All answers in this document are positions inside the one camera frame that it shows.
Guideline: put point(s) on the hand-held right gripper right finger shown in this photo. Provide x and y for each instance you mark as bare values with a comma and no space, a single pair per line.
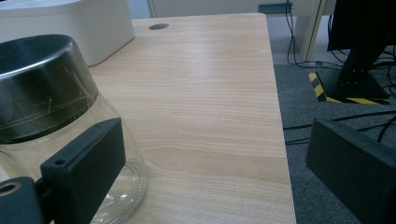
355,168

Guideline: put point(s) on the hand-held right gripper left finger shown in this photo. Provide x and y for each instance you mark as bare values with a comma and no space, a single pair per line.
84,168

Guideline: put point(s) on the clear glass jar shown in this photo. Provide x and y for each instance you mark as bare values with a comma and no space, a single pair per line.
28,157

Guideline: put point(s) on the dark metal jar lid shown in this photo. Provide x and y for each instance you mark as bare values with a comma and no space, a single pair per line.
40,87

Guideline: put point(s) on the yellow black hazard tape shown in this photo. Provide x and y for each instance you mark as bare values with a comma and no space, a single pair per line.
319,90

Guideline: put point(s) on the black stand with base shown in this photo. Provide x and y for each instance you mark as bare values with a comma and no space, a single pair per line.
361,28

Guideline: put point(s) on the white plastic box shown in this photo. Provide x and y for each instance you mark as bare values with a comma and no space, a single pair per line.
77,25

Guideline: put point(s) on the white table leg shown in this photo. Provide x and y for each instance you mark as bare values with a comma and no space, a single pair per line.
306,31

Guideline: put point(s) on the dark round table grommet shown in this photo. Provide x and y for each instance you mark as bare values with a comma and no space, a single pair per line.
158,26

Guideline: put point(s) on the teal bracket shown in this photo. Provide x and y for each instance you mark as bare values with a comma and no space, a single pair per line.
274,8

